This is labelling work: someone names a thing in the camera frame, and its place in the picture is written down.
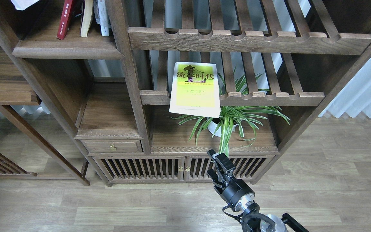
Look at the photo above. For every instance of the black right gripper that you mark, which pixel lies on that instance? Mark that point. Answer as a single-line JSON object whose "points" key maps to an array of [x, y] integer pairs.
{"points": [[236, 193]]}

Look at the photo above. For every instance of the red cover book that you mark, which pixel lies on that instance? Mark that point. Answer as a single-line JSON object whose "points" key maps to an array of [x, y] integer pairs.
{"points": [[70, 9]]}

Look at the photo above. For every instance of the white purple cover book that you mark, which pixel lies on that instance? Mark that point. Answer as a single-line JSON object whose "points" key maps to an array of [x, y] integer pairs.
{"points": [[23, 4]]}

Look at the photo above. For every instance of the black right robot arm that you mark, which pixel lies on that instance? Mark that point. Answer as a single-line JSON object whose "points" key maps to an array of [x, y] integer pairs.
{"points": [[257, 222]]}

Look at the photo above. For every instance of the white plant pot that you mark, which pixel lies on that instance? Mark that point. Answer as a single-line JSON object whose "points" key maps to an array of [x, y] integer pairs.
{"points": [[221, 127]]}

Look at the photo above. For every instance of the green spider plant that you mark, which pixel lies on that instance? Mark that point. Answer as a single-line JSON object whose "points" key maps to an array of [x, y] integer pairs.
{"points": [[249, 114]]}

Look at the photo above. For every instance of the yellow green cover book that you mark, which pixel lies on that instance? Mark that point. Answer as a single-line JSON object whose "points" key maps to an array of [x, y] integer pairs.
{"points": [[195, 90]]}

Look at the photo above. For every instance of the brass drawer knob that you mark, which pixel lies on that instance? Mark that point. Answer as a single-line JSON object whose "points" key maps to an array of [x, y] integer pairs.
{"points": [[112, 148]]}

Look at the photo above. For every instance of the dark wooden bookshelf unit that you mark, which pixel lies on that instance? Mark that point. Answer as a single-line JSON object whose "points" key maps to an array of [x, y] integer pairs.
{"points": [[115, 90]]}

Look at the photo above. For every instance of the white curtain right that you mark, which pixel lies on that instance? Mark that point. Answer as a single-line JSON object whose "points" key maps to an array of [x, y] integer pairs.
{"points": [[355, 97]]}

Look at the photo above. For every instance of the upright white book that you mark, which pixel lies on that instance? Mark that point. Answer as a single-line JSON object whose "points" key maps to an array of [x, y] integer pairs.
{"points": [[102, 17]]}

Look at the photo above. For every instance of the upright cream paged book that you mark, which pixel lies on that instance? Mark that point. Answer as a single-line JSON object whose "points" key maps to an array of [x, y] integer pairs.
{"points": [[86, 17]]}

